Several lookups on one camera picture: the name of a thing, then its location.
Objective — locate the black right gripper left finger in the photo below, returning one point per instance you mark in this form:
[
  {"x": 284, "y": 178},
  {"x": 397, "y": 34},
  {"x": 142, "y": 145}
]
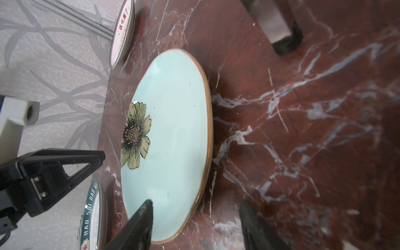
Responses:
[{"x": 137, "y": 233}]

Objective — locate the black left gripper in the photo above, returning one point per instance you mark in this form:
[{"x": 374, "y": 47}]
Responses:
[{"x": 40, "y": 180}]

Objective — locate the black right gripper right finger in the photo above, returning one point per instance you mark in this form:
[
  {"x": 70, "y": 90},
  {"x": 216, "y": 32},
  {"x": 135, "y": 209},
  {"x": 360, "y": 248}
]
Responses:
[{"x": 257, "y": 233}]

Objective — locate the green flower plate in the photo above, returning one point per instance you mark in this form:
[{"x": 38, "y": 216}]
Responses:
[{"x": 166, "y": 145}]

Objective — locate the stainless steel dish rack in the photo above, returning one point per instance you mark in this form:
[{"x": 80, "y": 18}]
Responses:
[{"x": 277, "y": 21}]

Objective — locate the white plate dark lettered rim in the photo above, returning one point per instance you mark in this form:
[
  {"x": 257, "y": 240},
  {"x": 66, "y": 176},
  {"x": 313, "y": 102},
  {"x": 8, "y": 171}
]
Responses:
[{"x": 93, "y": 224}]

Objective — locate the large orange sunburst plate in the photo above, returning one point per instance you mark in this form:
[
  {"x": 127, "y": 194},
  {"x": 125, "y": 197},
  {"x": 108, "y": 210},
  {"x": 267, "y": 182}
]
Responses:
[{"x": 123, "y": 33}]

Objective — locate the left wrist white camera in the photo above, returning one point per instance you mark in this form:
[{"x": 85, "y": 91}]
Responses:
[{"x": 15, "y": 115}]

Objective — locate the aluminium frame rail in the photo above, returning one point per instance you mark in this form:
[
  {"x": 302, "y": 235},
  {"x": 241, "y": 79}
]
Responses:
[{"x": 75, "y": 17}]

